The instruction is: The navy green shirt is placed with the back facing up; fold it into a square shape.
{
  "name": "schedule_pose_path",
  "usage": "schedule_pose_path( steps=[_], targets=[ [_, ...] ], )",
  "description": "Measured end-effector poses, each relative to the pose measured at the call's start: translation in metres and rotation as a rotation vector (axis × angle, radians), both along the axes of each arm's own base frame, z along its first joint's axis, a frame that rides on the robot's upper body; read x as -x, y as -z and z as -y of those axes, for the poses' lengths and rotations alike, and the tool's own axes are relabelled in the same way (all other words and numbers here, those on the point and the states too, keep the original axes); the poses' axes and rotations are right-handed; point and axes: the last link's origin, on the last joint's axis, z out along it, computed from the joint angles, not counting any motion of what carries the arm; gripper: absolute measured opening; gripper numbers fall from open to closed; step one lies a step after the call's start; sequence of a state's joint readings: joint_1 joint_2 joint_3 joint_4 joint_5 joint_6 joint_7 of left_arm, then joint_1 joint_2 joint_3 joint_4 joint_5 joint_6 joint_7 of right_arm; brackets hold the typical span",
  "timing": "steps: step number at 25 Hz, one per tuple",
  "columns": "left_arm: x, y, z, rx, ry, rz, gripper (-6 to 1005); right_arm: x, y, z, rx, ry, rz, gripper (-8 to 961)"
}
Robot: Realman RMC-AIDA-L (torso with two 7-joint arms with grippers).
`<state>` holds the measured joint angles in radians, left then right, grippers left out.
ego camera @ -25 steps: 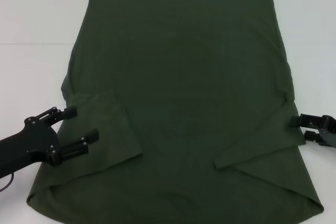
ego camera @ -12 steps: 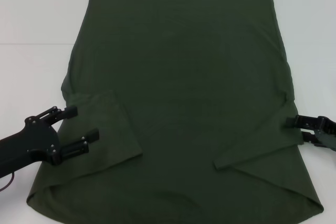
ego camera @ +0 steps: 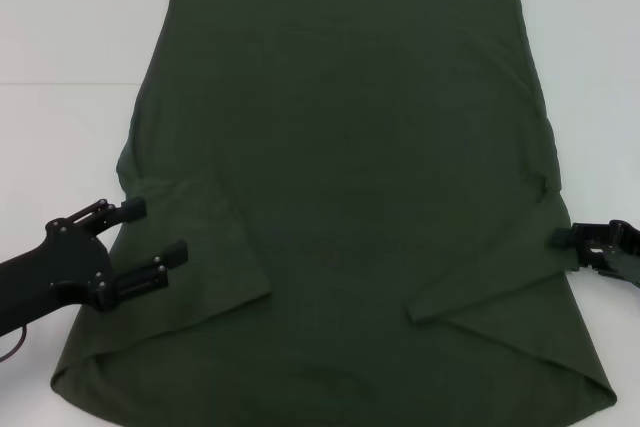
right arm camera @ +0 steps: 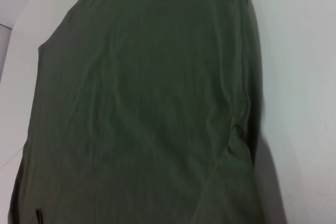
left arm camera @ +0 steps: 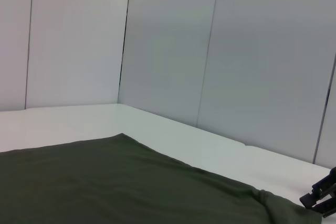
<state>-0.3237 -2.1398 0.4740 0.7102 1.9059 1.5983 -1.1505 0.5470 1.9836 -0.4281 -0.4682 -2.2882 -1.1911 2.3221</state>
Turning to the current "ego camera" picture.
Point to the dark green t-shirt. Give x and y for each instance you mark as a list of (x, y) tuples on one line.
[(325, 147)]

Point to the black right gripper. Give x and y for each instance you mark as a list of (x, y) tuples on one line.
[(625, 257)]

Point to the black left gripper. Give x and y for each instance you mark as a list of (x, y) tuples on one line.
[(55, 267)]

